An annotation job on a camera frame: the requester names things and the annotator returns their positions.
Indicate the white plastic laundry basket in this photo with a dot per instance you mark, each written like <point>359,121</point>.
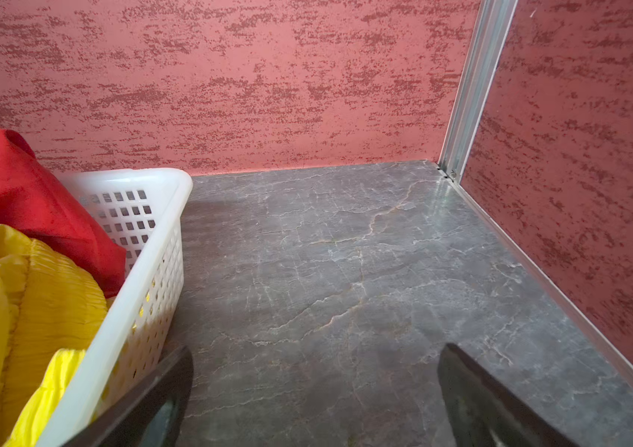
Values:
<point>140,210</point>

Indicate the yellow shorts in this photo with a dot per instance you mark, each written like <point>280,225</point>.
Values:
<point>50,311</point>

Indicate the red shorts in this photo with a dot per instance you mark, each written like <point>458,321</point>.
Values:
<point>34,202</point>

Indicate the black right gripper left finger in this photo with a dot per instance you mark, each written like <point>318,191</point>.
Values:
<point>151,413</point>

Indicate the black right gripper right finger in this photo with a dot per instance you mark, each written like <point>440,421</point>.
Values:
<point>483,412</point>

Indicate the right corner aluminium post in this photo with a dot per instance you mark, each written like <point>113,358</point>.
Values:
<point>488,40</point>

